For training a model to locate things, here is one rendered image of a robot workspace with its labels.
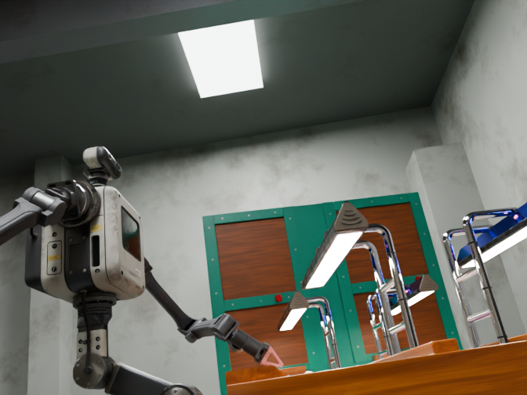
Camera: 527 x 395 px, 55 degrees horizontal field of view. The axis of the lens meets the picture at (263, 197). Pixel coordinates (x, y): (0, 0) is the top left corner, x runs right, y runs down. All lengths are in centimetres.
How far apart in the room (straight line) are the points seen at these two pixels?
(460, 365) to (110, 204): 115
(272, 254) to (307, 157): 282
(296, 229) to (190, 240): 257
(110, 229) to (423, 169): 392
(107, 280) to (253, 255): 145
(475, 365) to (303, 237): 204
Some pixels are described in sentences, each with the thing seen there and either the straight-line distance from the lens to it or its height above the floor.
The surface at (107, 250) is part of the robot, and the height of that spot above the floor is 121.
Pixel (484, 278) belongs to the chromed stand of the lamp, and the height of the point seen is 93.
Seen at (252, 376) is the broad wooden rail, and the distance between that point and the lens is 104.
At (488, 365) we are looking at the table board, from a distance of 113.
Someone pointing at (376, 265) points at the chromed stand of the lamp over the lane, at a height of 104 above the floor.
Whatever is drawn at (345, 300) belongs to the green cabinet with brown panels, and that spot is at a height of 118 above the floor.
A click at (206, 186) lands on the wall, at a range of 565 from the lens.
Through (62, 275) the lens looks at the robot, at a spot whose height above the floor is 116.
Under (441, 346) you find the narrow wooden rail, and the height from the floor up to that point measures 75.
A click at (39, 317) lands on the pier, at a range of 551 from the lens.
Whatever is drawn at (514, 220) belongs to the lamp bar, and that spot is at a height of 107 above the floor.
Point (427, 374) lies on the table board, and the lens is 108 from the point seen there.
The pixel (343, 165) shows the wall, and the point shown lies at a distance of 565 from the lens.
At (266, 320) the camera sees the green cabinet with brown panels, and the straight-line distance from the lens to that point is 290.
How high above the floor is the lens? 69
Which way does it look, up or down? 22 degrees up
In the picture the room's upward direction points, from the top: 9 degrees counter-clockwise
